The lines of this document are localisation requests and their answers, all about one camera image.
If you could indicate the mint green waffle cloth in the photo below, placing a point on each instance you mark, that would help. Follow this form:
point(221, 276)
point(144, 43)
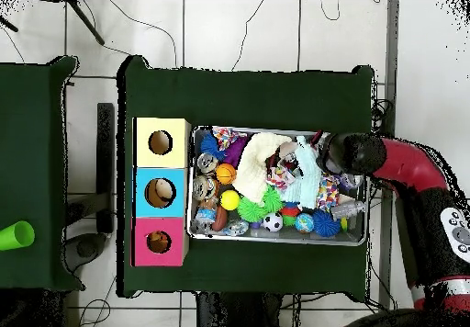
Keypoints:
point(308, 180)

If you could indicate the large colourful print cloth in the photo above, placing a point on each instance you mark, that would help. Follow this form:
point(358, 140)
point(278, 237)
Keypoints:
point(328, 194)

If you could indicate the cream waffle cloth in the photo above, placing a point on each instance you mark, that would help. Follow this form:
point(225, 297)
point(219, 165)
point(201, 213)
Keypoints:
point(253, 165)

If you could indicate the orange toy basketball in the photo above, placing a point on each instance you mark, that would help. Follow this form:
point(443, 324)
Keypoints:
point(226, 173)

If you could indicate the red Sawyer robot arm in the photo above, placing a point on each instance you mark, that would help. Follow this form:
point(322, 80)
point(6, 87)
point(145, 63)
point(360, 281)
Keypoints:
point(411, 165)

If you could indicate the silver mesh bin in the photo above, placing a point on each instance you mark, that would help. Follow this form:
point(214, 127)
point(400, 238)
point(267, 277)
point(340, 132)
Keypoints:
point(358, 231)

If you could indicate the wooden three-hole box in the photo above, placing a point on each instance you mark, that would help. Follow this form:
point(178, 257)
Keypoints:
point(172, 209)

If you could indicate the silver toy figure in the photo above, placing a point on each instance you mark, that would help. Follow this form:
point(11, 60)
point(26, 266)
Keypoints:
point(349, 209)

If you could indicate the globe print ball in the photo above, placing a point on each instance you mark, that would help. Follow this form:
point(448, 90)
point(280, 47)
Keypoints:
point(304, 223)

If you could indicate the small blue spiky ball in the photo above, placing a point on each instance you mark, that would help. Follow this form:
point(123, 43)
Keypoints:
point(326, 224)

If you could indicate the dark green tablecloth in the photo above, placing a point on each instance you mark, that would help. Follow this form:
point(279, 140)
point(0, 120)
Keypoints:
point(29, 121)
point(238, 99)

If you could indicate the black and white soccer ball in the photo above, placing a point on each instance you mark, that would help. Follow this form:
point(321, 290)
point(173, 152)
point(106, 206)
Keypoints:
point(273, 222)

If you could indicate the green fuzzy toy with eyes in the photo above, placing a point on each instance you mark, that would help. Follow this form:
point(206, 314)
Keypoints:
point(253, 209)

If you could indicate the yellow ball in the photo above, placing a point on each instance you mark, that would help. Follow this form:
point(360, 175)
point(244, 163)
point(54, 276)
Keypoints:
point(230, 200)

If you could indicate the grey floor base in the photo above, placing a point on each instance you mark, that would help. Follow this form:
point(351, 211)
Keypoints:
point(86, 250)

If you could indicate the black tripod leg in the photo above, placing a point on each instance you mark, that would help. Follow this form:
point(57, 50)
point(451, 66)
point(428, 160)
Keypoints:
point(9, 25)
point(86, 22)

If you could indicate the green plastic cup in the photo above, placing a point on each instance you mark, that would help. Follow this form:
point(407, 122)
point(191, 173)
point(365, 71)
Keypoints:
point(16, 236)

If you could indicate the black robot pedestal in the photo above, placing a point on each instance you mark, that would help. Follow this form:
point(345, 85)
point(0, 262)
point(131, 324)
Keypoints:
point(238, 312)

